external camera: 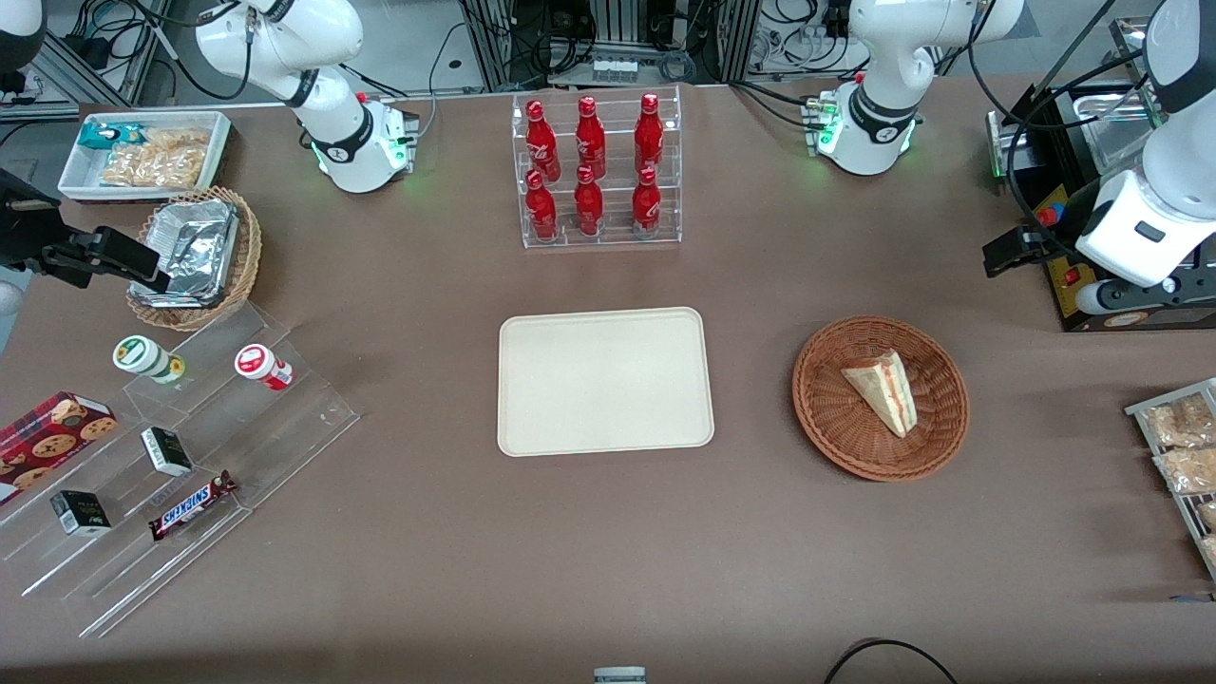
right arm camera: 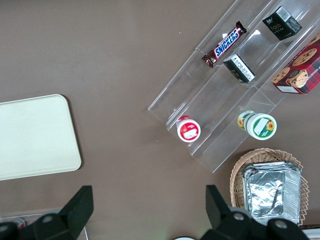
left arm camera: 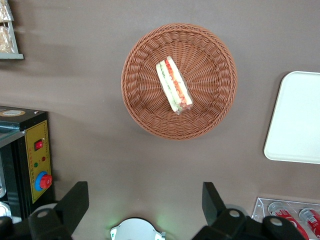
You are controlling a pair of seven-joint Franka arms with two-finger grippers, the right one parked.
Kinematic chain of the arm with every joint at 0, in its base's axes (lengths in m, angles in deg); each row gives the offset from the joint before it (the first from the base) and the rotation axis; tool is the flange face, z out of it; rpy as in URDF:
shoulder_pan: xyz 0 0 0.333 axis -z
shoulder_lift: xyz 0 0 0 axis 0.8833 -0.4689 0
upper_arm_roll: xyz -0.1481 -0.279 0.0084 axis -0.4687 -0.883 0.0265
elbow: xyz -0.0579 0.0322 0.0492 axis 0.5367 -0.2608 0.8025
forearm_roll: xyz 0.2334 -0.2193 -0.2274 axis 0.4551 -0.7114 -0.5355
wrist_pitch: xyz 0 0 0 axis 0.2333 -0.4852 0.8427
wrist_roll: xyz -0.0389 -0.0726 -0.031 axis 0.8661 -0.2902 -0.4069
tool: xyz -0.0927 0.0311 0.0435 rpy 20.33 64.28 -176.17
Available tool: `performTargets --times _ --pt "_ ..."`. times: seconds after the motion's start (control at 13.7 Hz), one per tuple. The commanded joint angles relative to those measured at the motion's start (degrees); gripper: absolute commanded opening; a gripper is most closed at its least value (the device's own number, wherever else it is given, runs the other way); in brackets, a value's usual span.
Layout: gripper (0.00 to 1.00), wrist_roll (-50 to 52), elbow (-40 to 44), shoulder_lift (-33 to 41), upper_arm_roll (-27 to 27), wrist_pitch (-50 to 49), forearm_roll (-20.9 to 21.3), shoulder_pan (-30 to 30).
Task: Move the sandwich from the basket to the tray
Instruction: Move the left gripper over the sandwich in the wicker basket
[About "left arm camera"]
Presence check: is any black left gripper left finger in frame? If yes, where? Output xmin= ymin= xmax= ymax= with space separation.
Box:
xmin=0 ymin=181 xmax=90 ymax=240

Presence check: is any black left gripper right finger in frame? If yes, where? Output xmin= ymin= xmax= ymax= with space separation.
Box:
xmin=192 ymin=181 xmax=306 ymax=240

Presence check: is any triangle sandwich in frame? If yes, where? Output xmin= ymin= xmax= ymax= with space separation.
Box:
xmin=155 ymin=55 xmax=194 ymax=116

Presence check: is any white rectangular plastic tray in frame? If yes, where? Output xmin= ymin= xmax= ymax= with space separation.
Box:
xmin=263 ymin=71 xmax=320 ymax=165

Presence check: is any round brown wicker basket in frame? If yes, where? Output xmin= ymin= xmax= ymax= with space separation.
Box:
xmin=120 ymin=22 xmax=238 ymax=141

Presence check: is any red emergency stop knob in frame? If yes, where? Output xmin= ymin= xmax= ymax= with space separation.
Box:
xmin=34 ymin=171 xmax=53 ymax=192

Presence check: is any clear acrylic can box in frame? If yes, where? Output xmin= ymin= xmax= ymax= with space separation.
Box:
xmin=251 ymin=197 xmax=320 ymax=240

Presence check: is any black appliance with yellow panel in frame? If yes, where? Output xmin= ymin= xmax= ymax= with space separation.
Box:
xmin=0 ymin=105 xmax=55 ymax=221

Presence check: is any white round device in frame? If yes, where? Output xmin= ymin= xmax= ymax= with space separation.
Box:
xmin=109 ymin=217 xmax=166 ymax=240

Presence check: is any red soda can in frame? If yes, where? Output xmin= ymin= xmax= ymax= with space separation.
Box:
xmin=298 ymin=207 xmax=320 ymax=240
xmin=267 ymin=201 xmax=310 ymax=240

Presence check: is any grey display shelf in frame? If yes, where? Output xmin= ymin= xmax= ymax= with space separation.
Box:
xmin=0 ymin=0 xmax=25 ymax=60

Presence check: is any bagged bread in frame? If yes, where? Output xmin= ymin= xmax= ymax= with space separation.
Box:
xmin=0 ymin=24 xmax=16 ymax=54
xmin=0 ymin=0 xmax=15 ymax=23

